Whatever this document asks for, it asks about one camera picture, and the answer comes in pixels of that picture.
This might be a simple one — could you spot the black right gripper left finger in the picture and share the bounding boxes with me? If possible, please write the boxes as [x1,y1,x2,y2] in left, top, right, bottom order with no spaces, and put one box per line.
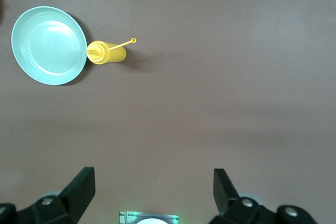
[15,166,96,224]

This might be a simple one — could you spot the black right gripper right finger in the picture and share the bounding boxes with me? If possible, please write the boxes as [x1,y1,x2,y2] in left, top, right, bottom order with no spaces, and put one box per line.
[209,168,279,224]

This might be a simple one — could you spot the yellow mustard squeeze bottle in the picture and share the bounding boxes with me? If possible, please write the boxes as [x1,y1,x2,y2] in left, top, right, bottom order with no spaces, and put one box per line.
[86,37,137,66]

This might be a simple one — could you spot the mint green plate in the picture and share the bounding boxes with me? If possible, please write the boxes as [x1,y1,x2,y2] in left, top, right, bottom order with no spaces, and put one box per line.
[10,5,88,86]

